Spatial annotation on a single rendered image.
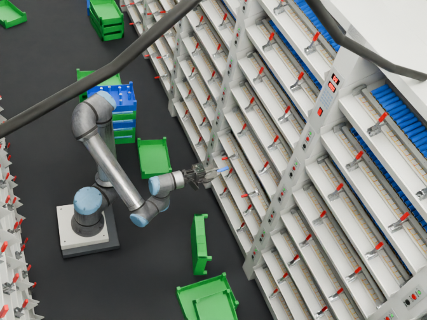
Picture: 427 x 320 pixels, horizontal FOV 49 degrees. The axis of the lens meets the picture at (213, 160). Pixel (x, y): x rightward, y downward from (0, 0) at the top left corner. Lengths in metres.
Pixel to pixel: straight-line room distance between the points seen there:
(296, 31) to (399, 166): 0.71
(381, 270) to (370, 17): 0.88
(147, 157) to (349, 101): 1.87
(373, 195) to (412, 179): 0.20
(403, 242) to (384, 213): 0.11
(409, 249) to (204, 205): 1.71
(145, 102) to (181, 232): 1.18
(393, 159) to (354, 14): 0.50
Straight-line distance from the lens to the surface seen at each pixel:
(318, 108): 1.82
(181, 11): 0.89
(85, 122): 2.22
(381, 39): 1.62
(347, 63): 1.66
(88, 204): 2.60
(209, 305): 2.66
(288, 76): 2.03
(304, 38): 1.93
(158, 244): 2.89
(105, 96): 2.31
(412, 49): 1.63
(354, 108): 1.70
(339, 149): 1.81
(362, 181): 1.74
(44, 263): 2.87
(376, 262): 1.82
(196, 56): 2.96
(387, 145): 1.62
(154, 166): 3.23
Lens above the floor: 2.52
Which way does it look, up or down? 49 degrees down
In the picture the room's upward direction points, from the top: 14 degrees clockwise
